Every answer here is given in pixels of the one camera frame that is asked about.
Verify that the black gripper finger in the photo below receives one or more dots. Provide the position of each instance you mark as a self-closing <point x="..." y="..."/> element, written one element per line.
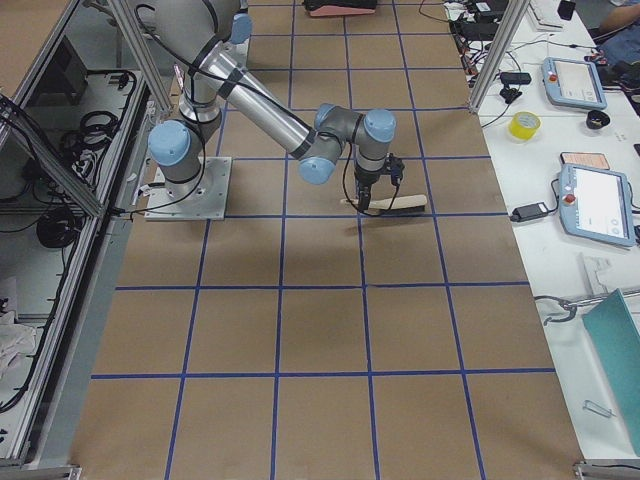
<point x="363" y="199"/>

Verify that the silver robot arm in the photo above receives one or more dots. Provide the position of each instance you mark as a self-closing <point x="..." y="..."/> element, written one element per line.
<point x="199" y="34"/>

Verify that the yellow tape roll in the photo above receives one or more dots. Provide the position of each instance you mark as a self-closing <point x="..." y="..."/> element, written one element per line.
<point x="524" y="125"/>

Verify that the white hand brush black bristles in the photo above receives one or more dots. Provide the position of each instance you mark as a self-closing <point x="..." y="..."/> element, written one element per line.
<point x="388" y="206"/>

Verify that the blue teach pendant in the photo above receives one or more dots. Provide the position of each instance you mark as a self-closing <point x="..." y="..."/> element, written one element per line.
<point x="573" y="83"/>
<point x="596" y="204"/>

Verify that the blue teach pendant near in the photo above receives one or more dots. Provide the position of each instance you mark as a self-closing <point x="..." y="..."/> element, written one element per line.
<point x="596" y="204"/>

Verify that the aluminium frame post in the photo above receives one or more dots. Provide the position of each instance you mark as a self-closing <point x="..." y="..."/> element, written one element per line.
<point x="507" y="28"/>

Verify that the wooden phone case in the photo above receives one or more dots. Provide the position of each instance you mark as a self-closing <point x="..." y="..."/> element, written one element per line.
<point x="587" y="159"/>

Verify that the black power adapter right table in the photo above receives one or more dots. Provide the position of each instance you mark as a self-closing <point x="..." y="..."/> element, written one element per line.
<point x="530" y="212"/>

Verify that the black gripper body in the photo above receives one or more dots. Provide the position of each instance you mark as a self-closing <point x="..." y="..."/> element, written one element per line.
<point x="363" y="182"/>

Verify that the pink bin with black bag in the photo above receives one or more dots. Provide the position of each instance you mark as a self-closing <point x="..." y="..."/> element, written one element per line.
<point x="334" y="8"/>

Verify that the blue teach pendant far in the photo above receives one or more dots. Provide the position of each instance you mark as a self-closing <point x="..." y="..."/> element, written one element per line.
<point x="573" y="83"/>

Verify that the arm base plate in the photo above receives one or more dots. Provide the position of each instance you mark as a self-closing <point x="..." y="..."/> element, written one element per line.
<point x="204" y="197"/>

